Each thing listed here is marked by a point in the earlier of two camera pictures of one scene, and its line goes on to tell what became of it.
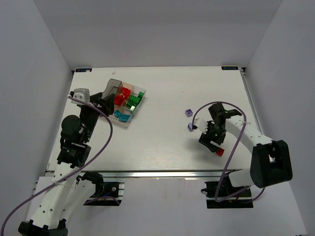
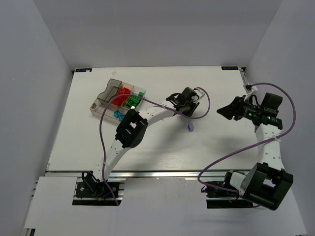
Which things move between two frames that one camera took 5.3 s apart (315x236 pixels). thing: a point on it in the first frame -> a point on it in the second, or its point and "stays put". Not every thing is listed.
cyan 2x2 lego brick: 116,113 stays put
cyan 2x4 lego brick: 123,117 stays put
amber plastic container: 123,95 stays put
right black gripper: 209,142 -> 237,108
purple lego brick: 190,127 stays put
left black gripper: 97,100 -> 174,101
